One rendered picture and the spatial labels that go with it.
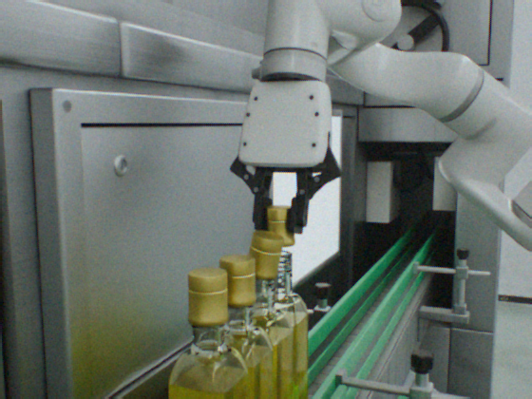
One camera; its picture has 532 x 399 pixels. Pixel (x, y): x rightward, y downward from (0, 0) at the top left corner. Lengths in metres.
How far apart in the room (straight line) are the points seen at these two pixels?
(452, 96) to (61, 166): 0.47
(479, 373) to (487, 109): 1.01
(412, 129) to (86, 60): 1.11
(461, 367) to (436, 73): 1.04
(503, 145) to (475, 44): 0.78
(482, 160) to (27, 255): 0.57
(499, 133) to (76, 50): 0.52
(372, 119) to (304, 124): 0.94
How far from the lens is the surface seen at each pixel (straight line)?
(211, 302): 0.49
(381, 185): 1.69
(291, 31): 0.66
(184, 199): 0.70
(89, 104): 0.55
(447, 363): 1.66
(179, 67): 0.70
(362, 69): 0.80
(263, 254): 0.58
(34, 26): 0.53
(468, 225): 1.55
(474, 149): 0.81
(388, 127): 1.56
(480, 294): 1.59
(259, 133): 0.65
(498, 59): 1.54
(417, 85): 0.78
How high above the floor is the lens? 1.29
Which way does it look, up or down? 8 degrees down
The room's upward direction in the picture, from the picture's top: straight up
